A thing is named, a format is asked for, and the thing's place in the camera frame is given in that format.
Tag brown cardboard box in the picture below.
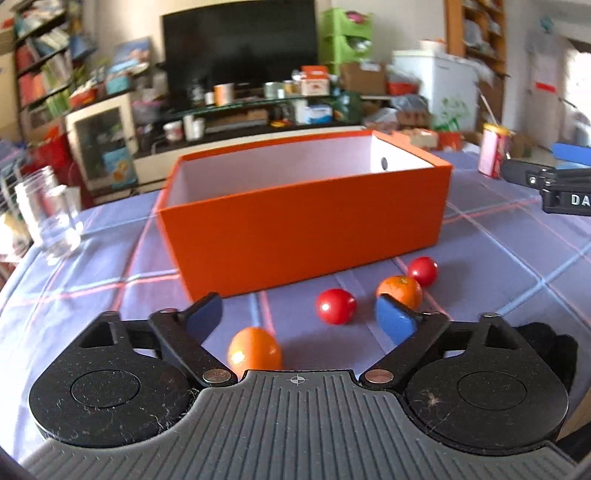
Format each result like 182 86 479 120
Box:
340 62 389 96

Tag glass television stand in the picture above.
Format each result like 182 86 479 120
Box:
134 92 366 158

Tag black velvet bag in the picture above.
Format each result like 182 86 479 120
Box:
515 322 581 402

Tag white chest freezer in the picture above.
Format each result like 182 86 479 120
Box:
392 48 482 133

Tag wire storage rack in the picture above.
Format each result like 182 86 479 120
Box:
0 150 31 222

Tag red tomato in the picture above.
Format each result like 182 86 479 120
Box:
407 257 439 288
315 288 358 325

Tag black television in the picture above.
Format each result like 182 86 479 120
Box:
161 0 320 112

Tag small mandarin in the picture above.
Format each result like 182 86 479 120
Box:
376 275 424 311
227 327 283 377

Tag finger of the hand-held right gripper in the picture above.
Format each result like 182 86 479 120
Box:
551 143 591 164
502 159 557 188

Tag orange cardboard box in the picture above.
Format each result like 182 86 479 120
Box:
154 130 452 301

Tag plaid blue tablecloth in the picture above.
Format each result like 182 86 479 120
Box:
0 145 591 464

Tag orange and white carton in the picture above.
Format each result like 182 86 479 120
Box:
300 65 332 97

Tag wooden shelf unit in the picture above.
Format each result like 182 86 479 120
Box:
444 0 508 77

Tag egg cartons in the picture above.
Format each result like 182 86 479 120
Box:
396 107 433 131

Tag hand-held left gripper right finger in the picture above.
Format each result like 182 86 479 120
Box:
359 295 539 387

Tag bookshelf with books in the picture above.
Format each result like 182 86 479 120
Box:
11 0 101 121

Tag red drink can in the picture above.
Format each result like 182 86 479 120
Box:
478 123 516 180

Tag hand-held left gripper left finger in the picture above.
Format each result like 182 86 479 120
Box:
76 292 238 387

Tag picture book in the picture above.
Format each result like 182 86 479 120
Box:
102 148 139 190

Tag green plastic crates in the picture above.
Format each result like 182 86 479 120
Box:
320 7 374 66

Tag clear glass mug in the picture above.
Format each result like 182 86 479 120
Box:
14 166 85 267

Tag white glass-door cabinet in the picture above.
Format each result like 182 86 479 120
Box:
65 93 140 195

